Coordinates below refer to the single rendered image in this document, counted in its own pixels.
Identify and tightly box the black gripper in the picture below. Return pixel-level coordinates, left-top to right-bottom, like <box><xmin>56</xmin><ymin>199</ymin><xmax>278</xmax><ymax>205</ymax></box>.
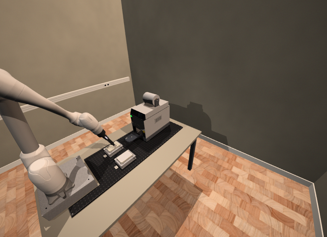
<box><xmin>97</xmin><ymin>130</ymin><xmax>117</xmax><ymax>148</ymax></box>

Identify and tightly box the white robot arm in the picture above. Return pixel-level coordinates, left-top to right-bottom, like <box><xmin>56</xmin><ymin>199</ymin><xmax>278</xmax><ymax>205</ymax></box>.
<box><xmin>0</xmin><ymin>69</ymin><xmax>103</xmax><ymax>205</ymax></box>

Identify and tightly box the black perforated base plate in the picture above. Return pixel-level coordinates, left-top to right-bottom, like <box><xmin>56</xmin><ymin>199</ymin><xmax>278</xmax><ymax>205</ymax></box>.
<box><xmin>68</xmin><ymin>121</ymin><xmax>183</xmax><ymax>217</ymax></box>

